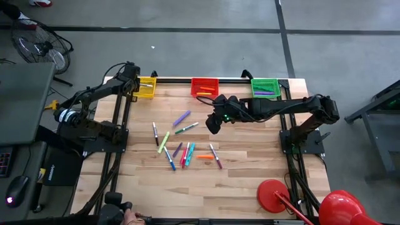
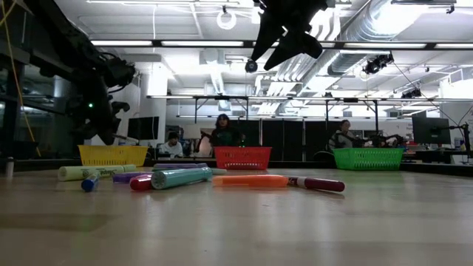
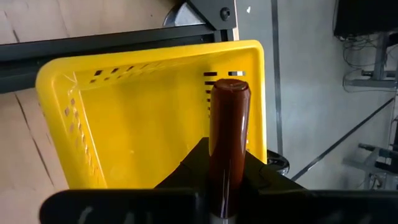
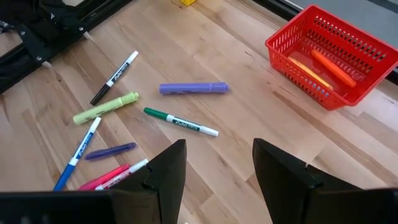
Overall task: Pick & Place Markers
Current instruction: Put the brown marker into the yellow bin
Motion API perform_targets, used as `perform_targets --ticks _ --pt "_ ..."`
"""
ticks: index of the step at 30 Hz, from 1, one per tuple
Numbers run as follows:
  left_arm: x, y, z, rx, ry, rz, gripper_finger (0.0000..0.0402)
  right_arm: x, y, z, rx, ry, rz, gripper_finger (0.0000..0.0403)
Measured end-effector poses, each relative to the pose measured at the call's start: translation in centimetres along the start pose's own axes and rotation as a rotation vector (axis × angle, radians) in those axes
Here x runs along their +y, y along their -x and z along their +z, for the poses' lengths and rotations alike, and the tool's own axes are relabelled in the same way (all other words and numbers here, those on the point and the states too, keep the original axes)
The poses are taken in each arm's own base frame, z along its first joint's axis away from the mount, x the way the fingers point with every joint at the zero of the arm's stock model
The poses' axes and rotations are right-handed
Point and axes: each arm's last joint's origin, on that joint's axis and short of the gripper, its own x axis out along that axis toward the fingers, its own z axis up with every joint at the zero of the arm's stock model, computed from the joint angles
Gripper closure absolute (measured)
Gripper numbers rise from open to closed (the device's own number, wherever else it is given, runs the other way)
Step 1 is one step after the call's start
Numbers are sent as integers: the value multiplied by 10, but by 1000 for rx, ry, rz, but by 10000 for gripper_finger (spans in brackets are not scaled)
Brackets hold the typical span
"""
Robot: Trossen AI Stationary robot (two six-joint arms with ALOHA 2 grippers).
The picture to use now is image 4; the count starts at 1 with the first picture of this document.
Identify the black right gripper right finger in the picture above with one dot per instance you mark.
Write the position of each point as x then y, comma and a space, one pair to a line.
311, 202

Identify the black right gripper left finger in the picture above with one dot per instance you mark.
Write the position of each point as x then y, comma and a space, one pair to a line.
93, 208

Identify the yellow-green highlighter marker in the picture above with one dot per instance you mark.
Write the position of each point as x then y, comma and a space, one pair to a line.
102, 109

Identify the green Expo marker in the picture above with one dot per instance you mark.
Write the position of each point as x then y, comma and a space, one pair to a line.
180, 122

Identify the yellow-orange highlighter marker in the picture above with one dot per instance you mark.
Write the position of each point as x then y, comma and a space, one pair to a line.
311, 74

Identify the black Expo marker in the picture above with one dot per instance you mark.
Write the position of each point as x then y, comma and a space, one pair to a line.
115, 77

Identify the orange highlighter marker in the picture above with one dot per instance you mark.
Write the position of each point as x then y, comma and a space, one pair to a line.
334, 68

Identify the lilac highlighter marker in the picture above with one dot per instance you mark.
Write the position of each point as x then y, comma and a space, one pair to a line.
192, 88

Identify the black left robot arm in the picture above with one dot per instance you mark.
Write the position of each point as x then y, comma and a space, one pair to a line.
46, 15

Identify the pink highlighter marker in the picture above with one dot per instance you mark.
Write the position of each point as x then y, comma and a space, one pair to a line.
105, 177

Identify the red Expo marker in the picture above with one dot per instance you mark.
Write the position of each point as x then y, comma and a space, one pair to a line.
130, 170

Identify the slim purple pen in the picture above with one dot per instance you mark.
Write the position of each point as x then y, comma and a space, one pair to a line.
109, 151

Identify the blue Expo marker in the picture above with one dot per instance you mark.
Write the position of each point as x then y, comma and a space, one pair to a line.
82, 149

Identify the red plastic basket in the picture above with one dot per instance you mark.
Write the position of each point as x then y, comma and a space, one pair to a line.
360, 90

